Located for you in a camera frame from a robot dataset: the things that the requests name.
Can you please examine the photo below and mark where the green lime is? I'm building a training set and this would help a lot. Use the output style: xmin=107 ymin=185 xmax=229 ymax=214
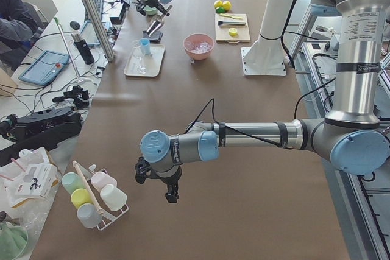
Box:
xmin=215 ymin=7 xmax=225 ymax=14

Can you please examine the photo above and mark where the yellow plastic knife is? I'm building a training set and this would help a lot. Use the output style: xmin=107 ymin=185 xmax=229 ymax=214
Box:
xmin=218 ymin=13 xmax=244 ymax=21

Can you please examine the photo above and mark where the yellow lemon lower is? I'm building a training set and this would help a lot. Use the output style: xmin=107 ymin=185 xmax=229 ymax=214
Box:
xmin=222 ymin=1 xmax=232 ymax=11

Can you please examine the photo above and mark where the green bowl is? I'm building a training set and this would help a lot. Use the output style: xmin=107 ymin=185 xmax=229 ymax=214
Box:
xmin=143 ymin=5 xmax=158 ymax=16

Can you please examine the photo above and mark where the clear wine glass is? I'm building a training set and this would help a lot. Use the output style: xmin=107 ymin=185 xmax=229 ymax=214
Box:
xmin=132 ymin=40 xmax=146 ymax=74

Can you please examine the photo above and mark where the blue cup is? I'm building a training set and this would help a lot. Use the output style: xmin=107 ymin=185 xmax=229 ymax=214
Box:
xmin=140 ymin=38 xmax=151 ymax=55

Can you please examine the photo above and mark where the steel muddler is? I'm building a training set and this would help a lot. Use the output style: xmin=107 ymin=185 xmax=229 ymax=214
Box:
xmin=218 ymin=20 xmax=246 ymax=26

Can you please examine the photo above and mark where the pink bowl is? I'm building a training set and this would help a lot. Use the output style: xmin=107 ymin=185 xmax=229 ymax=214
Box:
xmin=183 ymin=33 xmax=215 ymax=63

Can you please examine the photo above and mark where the white wire cup rack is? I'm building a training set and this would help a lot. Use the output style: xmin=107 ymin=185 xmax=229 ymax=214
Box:
xmin=61 ymin=160 xmax=129 ymax=231

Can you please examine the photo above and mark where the steel ice scoop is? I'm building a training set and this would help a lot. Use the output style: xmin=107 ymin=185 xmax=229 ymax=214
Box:
xmin=146 ymin=15 xmax=164 ymax=37

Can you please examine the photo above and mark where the clear ice cubes pile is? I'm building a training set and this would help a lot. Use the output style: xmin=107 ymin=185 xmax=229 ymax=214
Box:
xmin=185 ymin=40 xmax=213 ymax=54

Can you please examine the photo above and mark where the wooden cutting board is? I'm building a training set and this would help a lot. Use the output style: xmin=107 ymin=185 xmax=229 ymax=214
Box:
xmin=215 ymin=13 xmax=250 ymax=43

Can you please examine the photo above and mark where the yellow lemon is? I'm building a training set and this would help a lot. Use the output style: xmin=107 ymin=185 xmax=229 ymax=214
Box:
xmin=214 ymin=0 xmax=223 ymax=8
xmin=222 ymin=1 xmax=232 ymax=11

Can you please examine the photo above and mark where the yellow lemon upper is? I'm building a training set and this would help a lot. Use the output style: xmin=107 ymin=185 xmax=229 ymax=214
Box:
xmin=214 ymin=0 xmax=223 ymax=8

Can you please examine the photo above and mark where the blue teach pendant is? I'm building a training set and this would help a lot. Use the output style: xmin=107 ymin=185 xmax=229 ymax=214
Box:
xmin=18 ymin=51 xmax=69 ymax=86

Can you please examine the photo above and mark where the grey folded cloth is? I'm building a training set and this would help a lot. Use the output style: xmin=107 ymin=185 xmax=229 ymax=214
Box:
xmin=143 ymin=30 xmax=163 ymax=43

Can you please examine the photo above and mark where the half lemon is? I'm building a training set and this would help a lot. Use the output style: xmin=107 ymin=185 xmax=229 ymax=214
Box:
xmin=229 ymin=28 xmax=238 ymax=36

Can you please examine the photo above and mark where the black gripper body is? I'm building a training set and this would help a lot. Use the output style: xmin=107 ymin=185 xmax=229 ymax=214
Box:
xmin=135 ymin=156 xmax=182 ymax=192
xmin=135 ymin=0 xmax=170 ymax=16

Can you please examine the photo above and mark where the cream rabbit tray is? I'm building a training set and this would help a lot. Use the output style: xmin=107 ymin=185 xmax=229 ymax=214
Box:
xmin=124 ymin=44 xmax=165 ymax=77

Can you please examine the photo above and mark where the black water bottle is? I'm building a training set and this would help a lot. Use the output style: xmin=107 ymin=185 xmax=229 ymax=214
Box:
xmin=71 ymin=30 xmax=94 ymax=65

